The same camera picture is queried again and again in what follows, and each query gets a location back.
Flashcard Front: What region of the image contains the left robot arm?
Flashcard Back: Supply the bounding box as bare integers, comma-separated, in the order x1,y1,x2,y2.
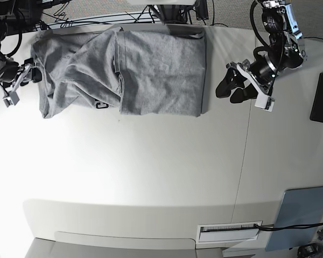
215,1,307,112

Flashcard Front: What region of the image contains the black cable on table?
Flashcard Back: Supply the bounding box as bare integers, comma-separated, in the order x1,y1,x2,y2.
254,220,323,232

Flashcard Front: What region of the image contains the grey T-shirt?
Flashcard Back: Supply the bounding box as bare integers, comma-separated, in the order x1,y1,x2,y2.
31,27,207,119

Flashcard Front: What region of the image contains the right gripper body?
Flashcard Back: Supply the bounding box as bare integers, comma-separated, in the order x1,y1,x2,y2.
0,60,19,83

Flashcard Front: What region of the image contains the blue-grey flat pad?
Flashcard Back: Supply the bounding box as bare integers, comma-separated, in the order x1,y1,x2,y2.
265,186,323,252

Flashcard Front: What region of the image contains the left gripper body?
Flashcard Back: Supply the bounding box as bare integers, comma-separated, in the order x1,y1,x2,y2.
249,58,278,85

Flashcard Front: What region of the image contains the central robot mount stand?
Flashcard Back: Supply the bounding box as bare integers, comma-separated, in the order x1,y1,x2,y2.
146,1,209,25

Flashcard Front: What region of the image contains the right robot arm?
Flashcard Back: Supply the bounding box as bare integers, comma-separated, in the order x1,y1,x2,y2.
0,1,42,107

